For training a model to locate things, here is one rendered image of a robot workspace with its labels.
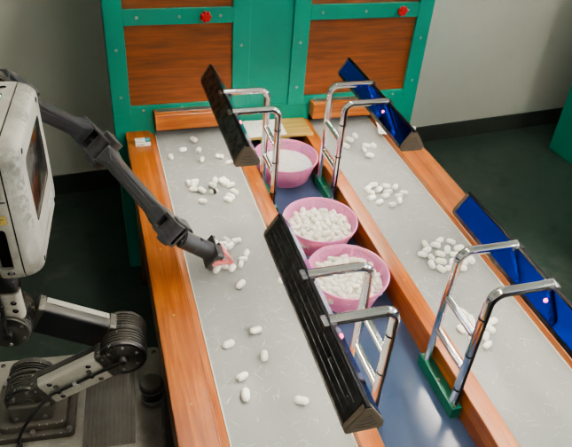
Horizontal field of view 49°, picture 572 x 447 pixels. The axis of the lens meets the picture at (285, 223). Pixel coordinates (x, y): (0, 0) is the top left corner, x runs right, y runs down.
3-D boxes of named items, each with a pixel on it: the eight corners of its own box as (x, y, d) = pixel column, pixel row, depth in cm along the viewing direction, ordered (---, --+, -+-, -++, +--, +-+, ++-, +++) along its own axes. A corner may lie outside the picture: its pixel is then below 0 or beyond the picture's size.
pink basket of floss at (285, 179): (295, 200, 244) (297, 180, 239) (238, 177, 255) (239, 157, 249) (327, 171, 263) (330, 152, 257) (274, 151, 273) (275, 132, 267)
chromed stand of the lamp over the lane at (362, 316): (307, 450, 157) (325, 325, 130) (285, 387, 172) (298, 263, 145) (377, 435, 162) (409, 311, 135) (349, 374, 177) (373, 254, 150)
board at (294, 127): (238, 141, 260) (238, 139, 259) (231, 124, 271) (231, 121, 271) (313, 135, 268) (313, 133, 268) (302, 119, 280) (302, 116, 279)
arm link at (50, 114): (73, 138, 204) (94, 116, 203) (98, 166, 200) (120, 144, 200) (-22, 95, 160) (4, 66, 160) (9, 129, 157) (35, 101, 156)
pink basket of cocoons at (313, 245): (312, 273, 210) (315, 252, 205) (266, 232, 227) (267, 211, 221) (369, 247, 224) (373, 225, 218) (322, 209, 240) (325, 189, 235)
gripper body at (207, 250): (216, 236, 198) (198, 227, 194) (223, 256, 191) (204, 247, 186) (204, 250, 200) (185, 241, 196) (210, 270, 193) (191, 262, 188)
